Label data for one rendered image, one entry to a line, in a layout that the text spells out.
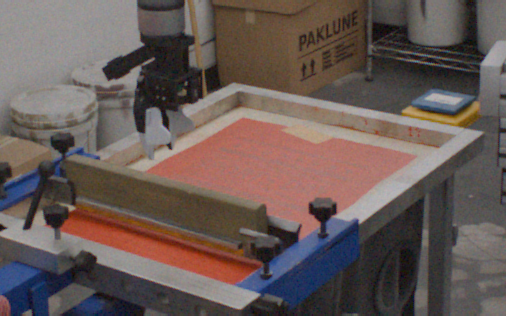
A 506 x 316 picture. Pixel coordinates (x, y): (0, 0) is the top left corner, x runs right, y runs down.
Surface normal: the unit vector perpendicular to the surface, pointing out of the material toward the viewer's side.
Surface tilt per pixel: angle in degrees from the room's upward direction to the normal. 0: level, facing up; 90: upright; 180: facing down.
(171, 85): 89
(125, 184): 90
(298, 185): 0
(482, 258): 0
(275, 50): 90
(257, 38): 89
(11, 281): 0
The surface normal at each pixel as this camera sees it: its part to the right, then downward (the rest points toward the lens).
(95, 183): -0.60, 0.32
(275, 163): -0.05, -0.93
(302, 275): 0.80, 0.18
